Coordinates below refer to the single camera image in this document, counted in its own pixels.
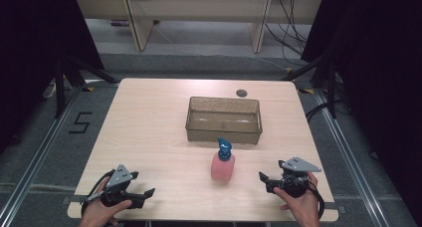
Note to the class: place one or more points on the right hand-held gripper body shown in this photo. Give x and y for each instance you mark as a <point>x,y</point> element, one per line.
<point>295,177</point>

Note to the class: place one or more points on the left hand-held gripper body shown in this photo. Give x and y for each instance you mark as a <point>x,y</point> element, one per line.
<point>118,178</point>

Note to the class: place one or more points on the pink spray bottle blue nozzle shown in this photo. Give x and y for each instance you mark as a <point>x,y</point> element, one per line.
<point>223,165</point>

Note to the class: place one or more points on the clear brown plastic box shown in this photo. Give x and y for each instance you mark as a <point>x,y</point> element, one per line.
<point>224,120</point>

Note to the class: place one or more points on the person's right hand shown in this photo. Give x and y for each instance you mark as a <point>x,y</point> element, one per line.
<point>300,208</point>

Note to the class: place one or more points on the person's left hand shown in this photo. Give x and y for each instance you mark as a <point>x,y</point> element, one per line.
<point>99,213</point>

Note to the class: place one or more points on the yellow black floor tape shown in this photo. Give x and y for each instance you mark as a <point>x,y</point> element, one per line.
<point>88,88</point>
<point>306,91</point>

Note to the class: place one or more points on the round grey table grommet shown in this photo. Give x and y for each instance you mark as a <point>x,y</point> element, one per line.
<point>241,93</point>

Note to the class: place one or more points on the black metal stand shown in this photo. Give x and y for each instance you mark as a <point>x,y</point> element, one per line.
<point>60,87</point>
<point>331,87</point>

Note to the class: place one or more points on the black curtain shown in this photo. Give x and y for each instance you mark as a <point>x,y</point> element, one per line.
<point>36,47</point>
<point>381,71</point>

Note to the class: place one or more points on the small pink object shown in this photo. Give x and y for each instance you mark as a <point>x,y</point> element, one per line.
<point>119,22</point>

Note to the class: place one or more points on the beige wooden desk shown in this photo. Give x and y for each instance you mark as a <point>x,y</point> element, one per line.
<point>199,8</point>

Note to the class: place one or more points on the metal floor rail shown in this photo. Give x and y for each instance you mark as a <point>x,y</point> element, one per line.
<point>36,157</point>
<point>351,160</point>

